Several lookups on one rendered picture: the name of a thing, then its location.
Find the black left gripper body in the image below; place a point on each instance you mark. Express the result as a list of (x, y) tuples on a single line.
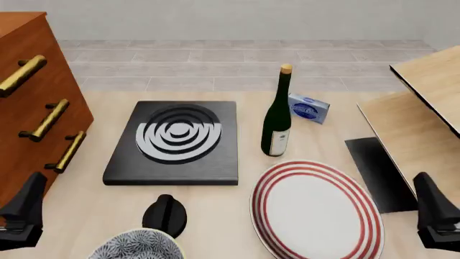
[(19, 234)]

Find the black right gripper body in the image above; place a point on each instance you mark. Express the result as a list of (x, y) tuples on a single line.
[(442, 241)]

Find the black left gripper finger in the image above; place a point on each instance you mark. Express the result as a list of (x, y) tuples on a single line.
[(30, 199)]

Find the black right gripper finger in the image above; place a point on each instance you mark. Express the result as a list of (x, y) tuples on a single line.
[(433, 205)]

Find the blue patterned bowl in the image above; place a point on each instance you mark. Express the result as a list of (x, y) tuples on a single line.
[(136, 245)]

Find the round black stove knob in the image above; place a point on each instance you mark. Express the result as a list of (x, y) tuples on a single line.
[(164, 213)]

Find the flat black stove plate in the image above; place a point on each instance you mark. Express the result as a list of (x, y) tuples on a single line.
[(172, 172)]

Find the pale wooden rack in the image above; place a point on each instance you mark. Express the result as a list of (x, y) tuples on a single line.
[(413, 126)]

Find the brown wooden cabinet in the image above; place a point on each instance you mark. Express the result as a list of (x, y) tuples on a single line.
[(32, 108)]

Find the white plate with red rings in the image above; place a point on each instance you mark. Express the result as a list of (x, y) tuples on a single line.
[(312, 213)]

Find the blue printed food box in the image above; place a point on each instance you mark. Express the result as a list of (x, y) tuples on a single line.
[(309, 109)]

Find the dark green wine bottle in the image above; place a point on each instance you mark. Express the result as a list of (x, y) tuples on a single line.
[(278, 118)]

